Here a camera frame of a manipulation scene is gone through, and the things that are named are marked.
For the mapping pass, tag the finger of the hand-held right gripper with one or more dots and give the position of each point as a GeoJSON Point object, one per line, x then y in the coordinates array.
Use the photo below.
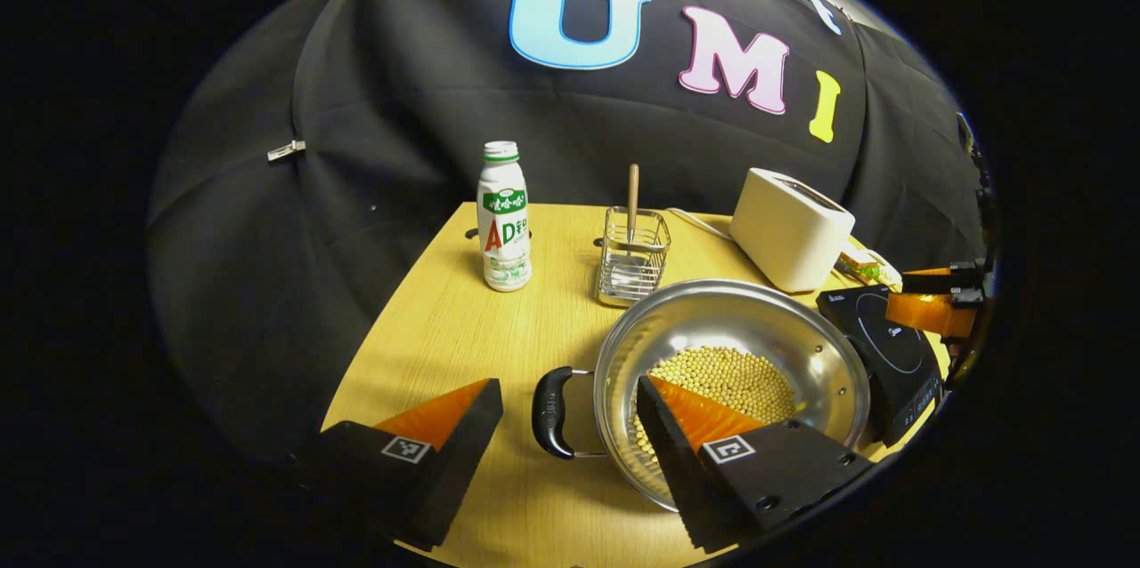
{"type": "Point", "coordinates": [926, 312]}
{"type": "Point", "coordinates": [935, 281]}

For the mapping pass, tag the black induction cooktop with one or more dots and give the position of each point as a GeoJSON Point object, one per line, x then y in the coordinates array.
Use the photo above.
{"type": "Point", "coordinates": [882, 345]}

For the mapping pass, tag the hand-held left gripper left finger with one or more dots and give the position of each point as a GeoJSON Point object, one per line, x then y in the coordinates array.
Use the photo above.
{"type": "Point", "coordinates": [454, 470]}

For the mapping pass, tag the sandwich with lettuce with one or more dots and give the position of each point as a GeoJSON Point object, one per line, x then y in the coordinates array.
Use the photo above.
{"type": "Point", "coordinates": [859, 263]}

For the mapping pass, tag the stainless steel pot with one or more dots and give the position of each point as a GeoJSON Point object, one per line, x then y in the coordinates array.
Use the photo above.
{"type": "Point", "coordinates": [712, 319]}

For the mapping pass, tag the white green-label drink bottle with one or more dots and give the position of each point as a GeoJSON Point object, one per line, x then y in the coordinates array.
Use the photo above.
{"type": "Point", "coordinates": [505, 230]}

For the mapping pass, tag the silver clip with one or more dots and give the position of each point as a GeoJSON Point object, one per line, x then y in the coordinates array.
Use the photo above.
{"type": "Point", "coordinates": [285, 150]}

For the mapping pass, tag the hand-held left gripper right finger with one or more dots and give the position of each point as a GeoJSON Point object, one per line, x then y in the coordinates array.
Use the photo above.
{"type": "Point", "coordinates": [681, 470]}

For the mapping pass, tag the black backdrop cloth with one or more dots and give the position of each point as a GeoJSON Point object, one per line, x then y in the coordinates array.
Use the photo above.
{"type": "Point", "coordinates": [401, 105]}

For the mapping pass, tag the white toaster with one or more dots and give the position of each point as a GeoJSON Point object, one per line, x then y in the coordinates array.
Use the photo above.
{"type": "Point", "coordinates": [784, 239]}

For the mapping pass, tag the pile of yellow soybeans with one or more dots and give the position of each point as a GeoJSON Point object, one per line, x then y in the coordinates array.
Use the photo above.
{"type": "Point", "coordinates": [739, 377]}

